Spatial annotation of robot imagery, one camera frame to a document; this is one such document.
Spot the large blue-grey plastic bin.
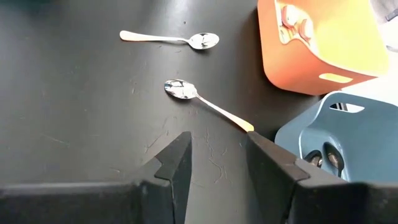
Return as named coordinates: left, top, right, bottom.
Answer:
left=274, top=90, right=398, bottom=184

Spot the silver spoon orange handle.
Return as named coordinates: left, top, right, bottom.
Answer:
left=119, top=29, right=220, bottom=50
left=164, top=78, right=255, bottom=133

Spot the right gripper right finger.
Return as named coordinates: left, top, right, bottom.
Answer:
left=246, top=130, right=398, bottom=224

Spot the black table mat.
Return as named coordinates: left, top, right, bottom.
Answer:
left=0, top=0, right=324, bottom=224

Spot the black spoon blue handle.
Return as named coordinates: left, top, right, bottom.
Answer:
left=303, top=149, right=324, bottom=169
left=323, top=142, right=346, bottom=178

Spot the large orange plastic bin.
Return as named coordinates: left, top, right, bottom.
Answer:
left=257, top=0, right=391, bottom=96

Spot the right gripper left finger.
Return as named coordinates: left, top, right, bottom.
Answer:
left=0, top=130, right=193, bottom=224

